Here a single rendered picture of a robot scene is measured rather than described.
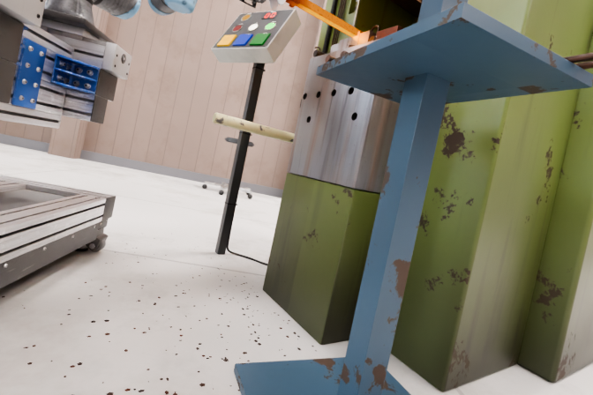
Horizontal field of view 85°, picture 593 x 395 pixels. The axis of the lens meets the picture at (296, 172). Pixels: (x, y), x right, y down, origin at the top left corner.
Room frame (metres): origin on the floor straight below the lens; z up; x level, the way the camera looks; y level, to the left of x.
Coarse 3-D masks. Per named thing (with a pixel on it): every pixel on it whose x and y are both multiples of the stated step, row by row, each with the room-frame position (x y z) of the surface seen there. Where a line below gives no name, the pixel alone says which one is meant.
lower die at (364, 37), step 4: (360, 32) 1.13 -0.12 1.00; (364, 32) 1.11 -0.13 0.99; (368, 32) 1.09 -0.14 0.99; (372, 32) 1.10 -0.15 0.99; (356, 36) 1.14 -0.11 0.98; (360, 36) 1.12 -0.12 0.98; (364, 36) 1.10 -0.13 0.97; (368, 36) 1.09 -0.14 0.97; (344, 40) 1.19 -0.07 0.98; (348, 40) 1.18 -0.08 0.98; (352, 40) 1.15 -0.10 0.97; (356, 40) 1.14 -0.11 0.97; (360, 40) 1.12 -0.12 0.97; (364, 40) 1.10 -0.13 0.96; (368, 40) 1.09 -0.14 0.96; (336, 44) 1.23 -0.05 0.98; (340, 44) 1.21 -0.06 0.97; (344, 44) 1.19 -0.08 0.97; (348, 44) 1.17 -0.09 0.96; (352, 44) 1.15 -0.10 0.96; (356, 44) 1.13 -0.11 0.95; (332, 48) 1.25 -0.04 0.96; (336, 48) 1.22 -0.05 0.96; (340, 48) 1.21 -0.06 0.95
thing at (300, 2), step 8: (288, 0) 1.00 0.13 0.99; (296, 0) 0.99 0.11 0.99; (304, 0) 1.01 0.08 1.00; (304, 8) 1.03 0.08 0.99; (312, 8) 1.03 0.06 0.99; (320, 8) 1.05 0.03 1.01; (320, 16) 1.06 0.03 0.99; (328, 16) 1.07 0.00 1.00; (328, 24) 1.10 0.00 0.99; (336, 24) 1.09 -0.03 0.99; (344, 24) 1.10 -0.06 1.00; (344, 32) 1.13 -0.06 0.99; (352, 32) 1.13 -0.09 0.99
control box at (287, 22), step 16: (240, 16) 1.64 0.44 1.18; (256, 16) 1.58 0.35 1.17; (272, 16) 1.52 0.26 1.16; (288, 16) 1.47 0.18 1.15; (240, 32) 1.54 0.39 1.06; (256, 32) 1.49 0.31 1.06; (272, 32) 1.43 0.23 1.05; (288, 32) 1.47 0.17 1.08; (224, 48) 1.50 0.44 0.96; (240, 48) 1.45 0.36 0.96; (256, 48) 1.41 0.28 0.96; (272, 48) 1.40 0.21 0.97
